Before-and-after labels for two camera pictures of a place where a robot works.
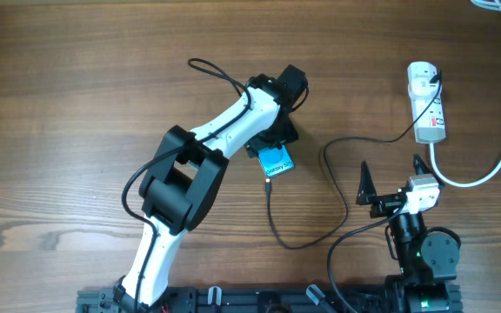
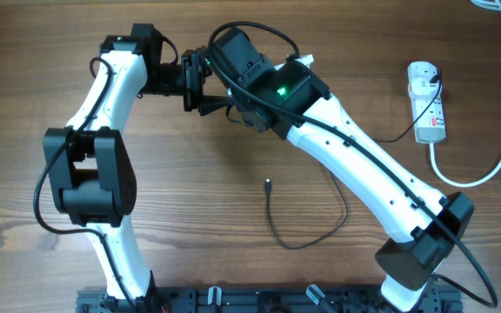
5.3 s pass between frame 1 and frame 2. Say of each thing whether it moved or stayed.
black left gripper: moved
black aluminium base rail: stayed
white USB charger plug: stayed
